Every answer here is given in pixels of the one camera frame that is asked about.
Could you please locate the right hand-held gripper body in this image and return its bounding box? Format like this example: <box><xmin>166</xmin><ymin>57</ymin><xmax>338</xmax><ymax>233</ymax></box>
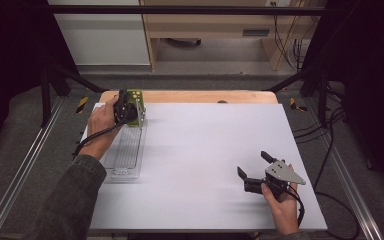
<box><xmin>243</xmin><ymin>159</ymin><xmax>307</xmax><ymax>198</ymax></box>

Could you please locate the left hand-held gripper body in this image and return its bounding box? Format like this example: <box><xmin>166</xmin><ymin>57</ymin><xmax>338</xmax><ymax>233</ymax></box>
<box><xmin>113</xmin><ymin>95</ymin><xmax>147</xmax><ymax>128</ymax></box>

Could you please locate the clear plastic tray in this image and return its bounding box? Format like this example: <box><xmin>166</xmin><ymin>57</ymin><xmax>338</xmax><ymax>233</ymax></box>
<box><xmin>100</xmin><ymin>119</ymin><xmax>148</xmax><ymax>184</ymax></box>

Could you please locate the person's left hand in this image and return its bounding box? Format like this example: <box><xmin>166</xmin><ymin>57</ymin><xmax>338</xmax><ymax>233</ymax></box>
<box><xmin>85</xmin><ymin>94</ymin><xmax>124</xmax><ymax>148</ymax></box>

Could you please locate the person's right hand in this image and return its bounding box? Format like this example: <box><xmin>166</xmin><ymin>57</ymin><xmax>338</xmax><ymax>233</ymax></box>
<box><xmin>260</xmin><ymin>163</ymin><xmax>300</xmax><ymax>236</ymax></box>

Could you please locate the yellow and black tape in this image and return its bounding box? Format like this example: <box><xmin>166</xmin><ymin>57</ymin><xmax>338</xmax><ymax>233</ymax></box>
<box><xmin>76</xmin><ymin>96</ymin><xmax>90</xmax><ymax>115</ymax></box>
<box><xmin>289</xmin><ymin>97</ymin><xmax>308</xmax><ymax>112</ymax></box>

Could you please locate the white cabinet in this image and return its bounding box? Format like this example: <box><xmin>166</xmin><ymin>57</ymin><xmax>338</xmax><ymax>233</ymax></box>
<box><xmin>47</xmin><ymin>0</ymin><xmax>151</xmax><ymax>66</ymax></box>

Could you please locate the black metal stand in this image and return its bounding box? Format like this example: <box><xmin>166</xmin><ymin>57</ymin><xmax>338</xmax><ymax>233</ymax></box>
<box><xmin>40</xmin><ymin>61</ymin><xmax>110</xmax><ymax>128</ymax></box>
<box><xmin>265</xmin><ymin>64</ymin><xmax>332</xmax><ymax>128</ymax></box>

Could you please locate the wooden desk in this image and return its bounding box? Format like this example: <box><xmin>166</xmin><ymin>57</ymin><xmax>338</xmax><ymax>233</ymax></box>
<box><xmin>139</xmin><ymin>0</ymin><xmax>328</xmax><ymax>72</ymax></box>

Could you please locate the black curtain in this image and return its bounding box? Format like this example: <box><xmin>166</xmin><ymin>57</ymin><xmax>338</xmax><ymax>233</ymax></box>
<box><xmin>0</xmin><ymin>0</ymin><xmax>78</xmax><ymax>161</ymax></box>
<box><xmin>299</xmin><ymin>0</ymin><xmax>384</xmax><ymax>203</ymax></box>

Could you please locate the white power strip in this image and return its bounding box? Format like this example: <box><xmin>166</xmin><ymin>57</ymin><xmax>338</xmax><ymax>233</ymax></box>
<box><xmin>264</xmin><ymin>0</ymin><xmax>294</xmax><ymax>8</ymax></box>

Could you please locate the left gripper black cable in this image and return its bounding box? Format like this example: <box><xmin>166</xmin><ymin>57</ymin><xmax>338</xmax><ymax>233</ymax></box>
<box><xmin>72</xmin><ymin>121</ymin><xmax>125</xmax><ymax>160</ymax></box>

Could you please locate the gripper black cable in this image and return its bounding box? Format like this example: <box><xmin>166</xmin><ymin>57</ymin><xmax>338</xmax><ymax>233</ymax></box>
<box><xmin>285</xmin><ymin>185</ymin><xmax>306</xmax><ymax>229</ymax></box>
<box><xmin>72</xmin><ymin>121</ymin><xmax>125</xmax><ymax>160</ymax></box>

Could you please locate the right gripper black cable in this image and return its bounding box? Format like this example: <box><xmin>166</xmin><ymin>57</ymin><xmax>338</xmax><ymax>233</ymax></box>
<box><xmin>285</xmin><ymin>185</ymin><xmax>306</xmax><ymax>229</ymax></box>

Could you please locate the black floor cable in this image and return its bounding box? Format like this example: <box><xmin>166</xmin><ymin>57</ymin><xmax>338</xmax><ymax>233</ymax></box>
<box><xmin>293</xmin><ymin>106</ymin><xmax>362</xmax><ymax>240</ymax></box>

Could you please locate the aluminium rail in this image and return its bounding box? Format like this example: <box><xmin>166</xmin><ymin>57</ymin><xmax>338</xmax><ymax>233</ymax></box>
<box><xmin>304</xmin><ymin>98</ymin><xmax>384</xmax><ymax>240</ymax></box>
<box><xmin>0</xmin><ymin>96</ymin><xmax>66</xmax><ymax>240</ymax></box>

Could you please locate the black horizontal frame bar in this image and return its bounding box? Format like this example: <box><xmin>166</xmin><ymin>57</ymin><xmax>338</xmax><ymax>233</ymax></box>
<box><xmin>48</xmin><ymin>4</ymin><xmax>328</xmax><ymax>16</ymax></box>

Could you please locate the dark green desk handle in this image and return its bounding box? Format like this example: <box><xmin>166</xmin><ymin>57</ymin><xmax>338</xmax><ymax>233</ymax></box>
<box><xmin>242</xmin><ymin>29</ymin><xmax>271</xmax><ymax>37</ymax></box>

